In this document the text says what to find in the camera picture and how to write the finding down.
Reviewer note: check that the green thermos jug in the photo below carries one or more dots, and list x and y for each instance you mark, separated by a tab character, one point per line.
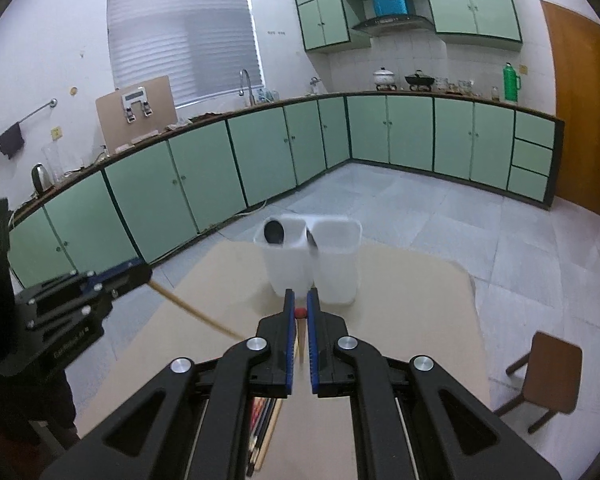
510	85

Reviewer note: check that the wooden board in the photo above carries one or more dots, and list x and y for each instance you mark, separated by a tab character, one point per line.
155	130

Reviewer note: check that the dark towel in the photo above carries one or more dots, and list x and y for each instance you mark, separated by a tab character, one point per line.
11	141

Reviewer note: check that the wooden door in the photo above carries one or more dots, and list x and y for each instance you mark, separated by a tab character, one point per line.
580	110

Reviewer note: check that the red-tipped wooden chopstick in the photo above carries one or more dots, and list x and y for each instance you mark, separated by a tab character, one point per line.
302	337

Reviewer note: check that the white cooking pot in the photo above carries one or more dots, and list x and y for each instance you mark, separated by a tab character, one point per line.
383	77

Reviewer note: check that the black chopstick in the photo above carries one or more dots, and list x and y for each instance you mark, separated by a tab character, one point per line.
263	425

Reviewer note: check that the red chopstick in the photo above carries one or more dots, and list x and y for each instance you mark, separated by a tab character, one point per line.
256	412

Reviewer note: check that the gas stove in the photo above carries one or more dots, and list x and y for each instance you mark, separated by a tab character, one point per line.
402	88

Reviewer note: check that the light wooden chopstick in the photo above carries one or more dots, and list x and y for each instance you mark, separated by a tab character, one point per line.
270	435
195	310

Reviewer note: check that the white two-compartment utensil holder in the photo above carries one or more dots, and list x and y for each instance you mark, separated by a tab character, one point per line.
330	265

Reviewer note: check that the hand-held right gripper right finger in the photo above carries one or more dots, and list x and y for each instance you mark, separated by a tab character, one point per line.
314	340

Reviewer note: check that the steel sink faucet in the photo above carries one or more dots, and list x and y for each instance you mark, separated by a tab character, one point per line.
245	85

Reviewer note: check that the black range hood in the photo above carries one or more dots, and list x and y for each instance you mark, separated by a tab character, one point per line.
392	24

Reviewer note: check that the black wok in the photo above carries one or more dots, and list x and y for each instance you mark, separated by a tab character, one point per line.
419	80

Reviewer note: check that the clear glass pitcher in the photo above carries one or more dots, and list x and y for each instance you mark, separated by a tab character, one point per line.
55	162

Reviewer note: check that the green wall cabinets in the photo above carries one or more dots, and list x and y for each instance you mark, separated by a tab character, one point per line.
480	5

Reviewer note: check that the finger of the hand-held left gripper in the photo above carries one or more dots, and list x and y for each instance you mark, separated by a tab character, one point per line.
130	280
115	270

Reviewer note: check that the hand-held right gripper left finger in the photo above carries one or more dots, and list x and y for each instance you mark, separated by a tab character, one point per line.
289	340

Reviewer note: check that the glass jar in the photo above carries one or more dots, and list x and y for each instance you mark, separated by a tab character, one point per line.
442	85

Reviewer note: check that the steel electric kettle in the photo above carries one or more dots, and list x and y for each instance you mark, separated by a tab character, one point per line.
40	177

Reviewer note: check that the green base cabinets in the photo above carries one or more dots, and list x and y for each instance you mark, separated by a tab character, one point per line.
260	155

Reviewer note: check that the white window blind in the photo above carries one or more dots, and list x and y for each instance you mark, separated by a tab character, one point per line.
180	40

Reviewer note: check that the wooden stool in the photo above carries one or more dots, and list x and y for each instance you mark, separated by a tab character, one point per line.
552	380

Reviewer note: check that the yellow wall socket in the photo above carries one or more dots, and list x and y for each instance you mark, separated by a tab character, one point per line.
56	133

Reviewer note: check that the dark metal spoon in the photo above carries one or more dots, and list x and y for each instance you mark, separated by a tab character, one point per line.
273	231

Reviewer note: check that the steel towel bar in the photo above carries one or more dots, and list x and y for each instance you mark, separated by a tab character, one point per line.
35	112

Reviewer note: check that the plastic bottles by sink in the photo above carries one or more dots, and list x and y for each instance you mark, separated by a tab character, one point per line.
269	96

